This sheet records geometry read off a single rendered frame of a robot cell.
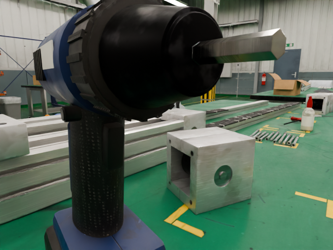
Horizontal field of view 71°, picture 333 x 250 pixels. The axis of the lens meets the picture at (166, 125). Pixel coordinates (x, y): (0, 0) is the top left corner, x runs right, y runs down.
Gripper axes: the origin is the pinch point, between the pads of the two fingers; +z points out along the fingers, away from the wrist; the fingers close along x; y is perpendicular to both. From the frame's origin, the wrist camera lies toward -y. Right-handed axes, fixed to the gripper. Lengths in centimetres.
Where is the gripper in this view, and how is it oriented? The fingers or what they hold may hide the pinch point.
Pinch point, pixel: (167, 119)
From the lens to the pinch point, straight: 84.0
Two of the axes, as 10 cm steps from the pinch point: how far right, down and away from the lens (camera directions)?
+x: -7.4, -1.5, 6.6
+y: 6.8, -1.5, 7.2
